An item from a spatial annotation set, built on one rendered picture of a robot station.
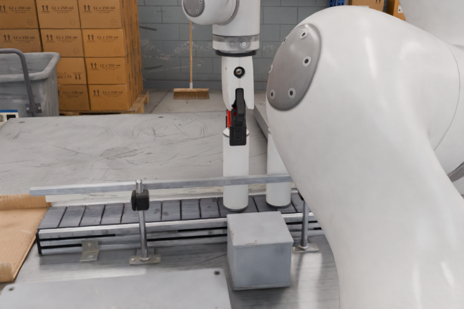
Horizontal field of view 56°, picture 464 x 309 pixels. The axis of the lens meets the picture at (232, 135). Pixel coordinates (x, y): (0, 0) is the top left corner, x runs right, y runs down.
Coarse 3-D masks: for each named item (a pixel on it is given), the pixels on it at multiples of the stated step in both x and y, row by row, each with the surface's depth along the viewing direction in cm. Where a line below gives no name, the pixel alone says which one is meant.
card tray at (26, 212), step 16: (0, 208) 98; (16, 208) 98; (32, 208) 98; (0, 224) 92; (16, 224) 92; (32, 224) 92; (0, 240) 86; (16, 240) 86; (32, 240) 86; (0, 256) 82; (16, 256) 82; (0, 272) 74; (16, 272) 77
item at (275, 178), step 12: (168, 180) 83; (180, 180) 83; (192, 180) 83; (204, 180) 83; (216, 180) 83; (228, 180) 83; (240, 180) 84; (252, 180) 84; (264, 180) 84; (276, 180) 85; (288, 180) 85; (36, 192) 79; (48, 192) 80; (60, 192) 80; (72, 192) 80; (84, 192) 81
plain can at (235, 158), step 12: (228, 120) 83; (228, 132) 83; (228, 144) 84; (228, 156) 84; (240, 156) 84; (228, 168) 85; (240, 168) 85; (228, 192) 87; (240, 192) 87; (228, 204) 88; (240, 204) 88
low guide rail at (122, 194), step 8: (256, 184) 93; (264, 184) 93; (96, 192) 89; (104, 192) 89; (112, 192) 89; (120, 192) 90; (128, 192) 90; (136, 192) 90; (152, 192) 91; (160, 192) 91; (168, 192) 91; (176, 192) 91; (184, 192) 91; (192, 192) 92; (200, 192) 92; (208, 192) 92; (48, 200) 88; (56, 200) 88; (64, 200) 89; (72, 200) 89
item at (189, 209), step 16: (48, 208) 89; (64, 208) 89; (80, 208) 89; (96, 208) 89; (112, 208) 89; (128, 208) 89; (160, 208) 89; (176, 208) 89; (192, 208) 89; (208, 208) 89; (224, 208) 89; (256, 208) 90; (272, 208) 89; (288, 208) 89; (48, 224) 83; (64, 224) 83; (80, 224) 83; (96, 224) 83; (112, 224) 84
